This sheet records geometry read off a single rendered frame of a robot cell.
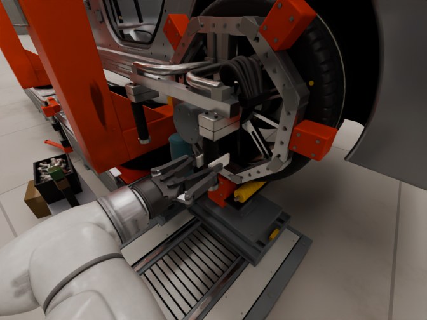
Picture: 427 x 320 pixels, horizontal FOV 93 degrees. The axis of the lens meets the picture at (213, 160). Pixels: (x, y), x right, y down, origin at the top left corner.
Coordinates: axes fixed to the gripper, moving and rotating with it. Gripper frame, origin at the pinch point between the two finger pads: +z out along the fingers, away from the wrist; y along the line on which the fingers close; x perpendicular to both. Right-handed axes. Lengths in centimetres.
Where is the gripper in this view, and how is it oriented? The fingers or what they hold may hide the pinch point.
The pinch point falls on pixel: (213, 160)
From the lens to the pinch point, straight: 50.2
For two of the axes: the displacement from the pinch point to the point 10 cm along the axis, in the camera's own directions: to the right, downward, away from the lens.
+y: 7.2, 4.1, -5.7
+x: 0.0, -8.1, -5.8
